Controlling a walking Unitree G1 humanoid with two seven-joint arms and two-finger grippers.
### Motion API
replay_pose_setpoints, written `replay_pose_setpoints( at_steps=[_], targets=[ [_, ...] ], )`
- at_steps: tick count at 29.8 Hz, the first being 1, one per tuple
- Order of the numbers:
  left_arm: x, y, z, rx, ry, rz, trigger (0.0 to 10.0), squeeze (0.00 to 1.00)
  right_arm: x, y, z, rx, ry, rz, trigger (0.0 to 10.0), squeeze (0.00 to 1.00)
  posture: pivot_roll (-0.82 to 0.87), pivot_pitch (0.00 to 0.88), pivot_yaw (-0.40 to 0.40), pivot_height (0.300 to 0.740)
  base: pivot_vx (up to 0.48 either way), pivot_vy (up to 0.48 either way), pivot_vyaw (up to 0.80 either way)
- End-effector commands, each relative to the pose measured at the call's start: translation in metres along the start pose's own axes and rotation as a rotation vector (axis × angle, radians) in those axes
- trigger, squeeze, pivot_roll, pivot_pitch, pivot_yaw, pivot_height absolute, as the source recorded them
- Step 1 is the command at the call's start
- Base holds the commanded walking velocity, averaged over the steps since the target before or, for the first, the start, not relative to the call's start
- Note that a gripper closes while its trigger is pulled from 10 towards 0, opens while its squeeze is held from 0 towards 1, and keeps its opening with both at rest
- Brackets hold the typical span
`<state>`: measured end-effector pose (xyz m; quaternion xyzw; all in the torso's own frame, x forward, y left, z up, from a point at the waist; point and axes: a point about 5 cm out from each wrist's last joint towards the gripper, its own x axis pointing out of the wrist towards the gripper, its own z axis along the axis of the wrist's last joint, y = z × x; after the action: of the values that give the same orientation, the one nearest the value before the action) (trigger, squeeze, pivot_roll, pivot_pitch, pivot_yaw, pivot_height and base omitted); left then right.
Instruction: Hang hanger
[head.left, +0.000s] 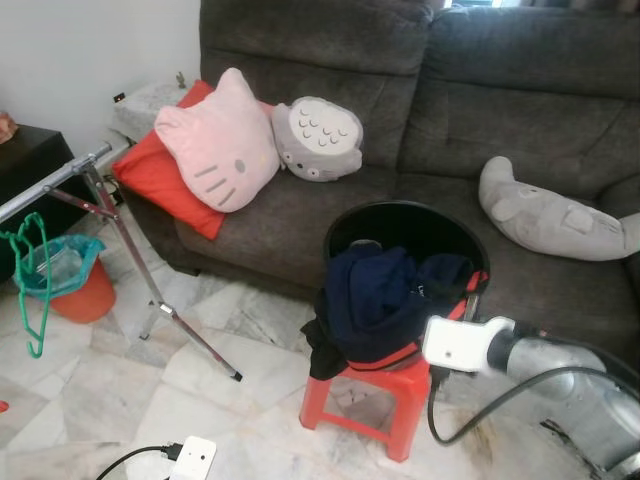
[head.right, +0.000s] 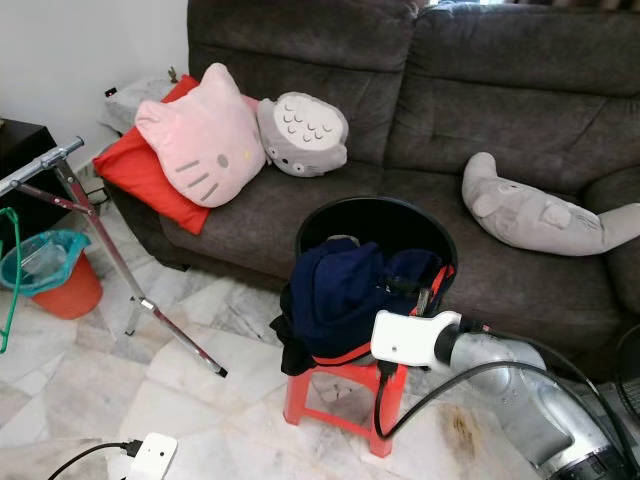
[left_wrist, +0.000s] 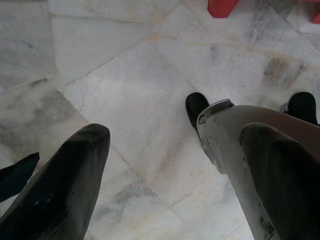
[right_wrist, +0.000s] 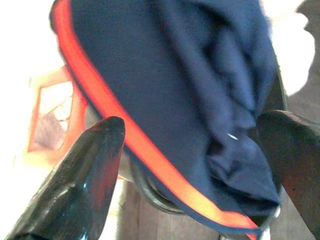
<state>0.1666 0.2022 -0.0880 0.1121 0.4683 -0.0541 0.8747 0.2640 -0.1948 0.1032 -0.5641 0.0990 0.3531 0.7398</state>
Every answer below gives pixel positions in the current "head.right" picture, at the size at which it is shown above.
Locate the green clothes hanger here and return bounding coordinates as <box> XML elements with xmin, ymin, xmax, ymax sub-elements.
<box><xmin>0</xmin><ymin>207</ymin><xmax>23</xmax><ymax>356</ymax></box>

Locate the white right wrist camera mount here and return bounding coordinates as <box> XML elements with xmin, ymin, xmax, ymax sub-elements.
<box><xmin>370</xmin><ymin>309</ymin><xmax>463</xmax><ymax>367</ymax></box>

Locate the red plastic stool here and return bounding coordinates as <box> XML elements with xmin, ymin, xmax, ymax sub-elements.
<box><xmin>282</xmin><ymin>355</ymin><xmax>409</xmax><ymax>459</ymax></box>

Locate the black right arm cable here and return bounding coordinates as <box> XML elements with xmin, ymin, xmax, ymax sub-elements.
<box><xmin>373</xmin><ymin>320</ymin><xmax>640</xmax><ymax>446</ymax></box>

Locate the pink cat face pillow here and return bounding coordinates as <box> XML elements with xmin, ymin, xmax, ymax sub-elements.
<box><xmin>134</xmin><ymin>62</ymin><xmax>267</xmax><ymax>210</ymax></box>

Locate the silver metal clothes rack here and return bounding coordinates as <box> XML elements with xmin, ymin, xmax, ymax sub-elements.
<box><xmin>0</xmin><ymin>136</ymin><xmax>229</xmax><ymax>379</ymax></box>

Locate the black round laundry basket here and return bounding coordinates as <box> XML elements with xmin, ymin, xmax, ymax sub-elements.
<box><xmin>294</xmin><ymin>195</ymin><xmax>459</xmax><ymax>321</ymax></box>

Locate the lace covered side table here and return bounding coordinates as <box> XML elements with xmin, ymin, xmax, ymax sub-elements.
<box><xmin>98</xmin><ymin>75</ymin><xmax>181</xmax><ymax>136</ymax></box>

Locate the orange bin teal bag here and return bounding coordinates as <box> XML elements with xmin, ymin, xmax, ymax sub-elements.
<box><xmin>0</xmin><ymin>228</ymin><xmax>105</xmax><ymax>321</ymax></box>

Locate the grey Totoro plush pillow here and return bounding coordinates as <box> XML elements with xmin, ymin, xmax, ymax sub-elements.
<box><xmin>255</xmin><ymin>91</ymin><xmax>351</xmax><ymax>179</ymax></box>

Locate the black TV cabinet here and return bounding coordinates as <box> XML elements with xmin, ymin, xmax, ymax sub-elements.
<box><xmin>0</xmin><ymin>118</ymin><xmax>57</xmax><ymax>216</ymax></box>

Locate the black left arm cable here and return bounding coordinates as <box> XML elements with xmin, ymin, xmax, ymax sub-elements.
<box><xmin>48</xmin><ymin>440</ymin><xmax>146</xmax><ymax>480</ymax></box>

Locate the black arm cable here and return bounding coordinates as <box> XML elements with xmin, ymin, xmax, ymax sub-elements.
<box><xmin>48</xmin><ymin>440</ymin><xmax>146</xmax><ymax>480</ymax></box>
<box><xmin>373</xmin><ymin>320</ymin><xmax>640</xmax><ymax>446</ymax></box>

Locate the red cushion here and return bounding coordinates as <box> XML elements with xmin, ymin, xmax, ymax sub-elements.
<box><xmin>91</xmin><ymin>75</ymin><xmax>251</xmax><ymax>237</ymax></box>

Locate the grey seal plush pillow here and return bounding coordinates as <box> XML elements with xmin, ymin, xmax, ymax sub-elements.
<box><xmin>461</xmin><ymin>151</ymin><xmax>640</xmax><ymax>258</ymax></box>

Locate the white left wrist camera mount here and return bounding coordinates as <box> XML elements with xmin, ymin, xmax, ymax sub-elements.
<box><xmin>127</xmin><ymin>432</ymin><xmax>179</xmax><ymax>480</ymax></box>

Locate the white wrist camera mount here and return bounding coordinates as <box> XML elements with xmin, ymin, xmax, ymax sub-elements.
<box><xmin>127</xmin><ymin>432</ymin><xmax>179</xmax><ymax>480</ymax></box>
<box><xmin>370</xmin><ymin>309</ymin><xmax>463</xmax><ymax>367</ymax></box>

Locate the dark grey fabric sofa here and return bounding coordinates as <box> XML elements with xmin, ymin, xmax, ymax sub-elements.
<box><xmin>105</xmin><ymin>0</ymin><xmax>640</xmax><ymax>386</ymax></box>

